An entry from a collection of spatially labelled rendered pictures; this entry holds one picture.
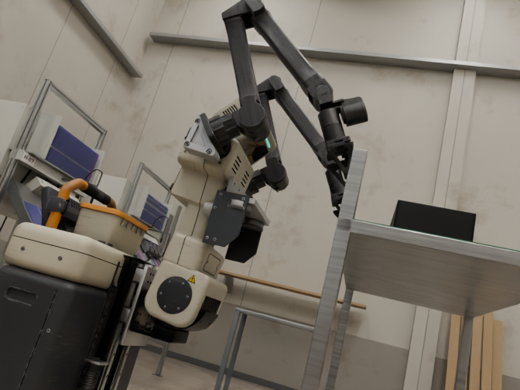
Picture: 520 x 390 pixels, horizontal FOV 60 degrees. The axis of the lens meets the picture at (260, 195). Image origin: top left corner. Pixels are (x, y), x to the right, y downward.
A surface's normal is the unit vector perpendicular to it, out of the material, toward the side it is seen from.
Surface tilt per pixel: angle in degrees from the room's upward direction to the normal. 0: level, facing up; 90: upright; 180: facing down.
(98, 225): 92
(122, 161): 90
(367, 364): 90
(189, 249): 90
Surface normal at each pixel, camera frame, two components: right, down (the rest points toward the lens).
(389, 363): -0.20, -0.33
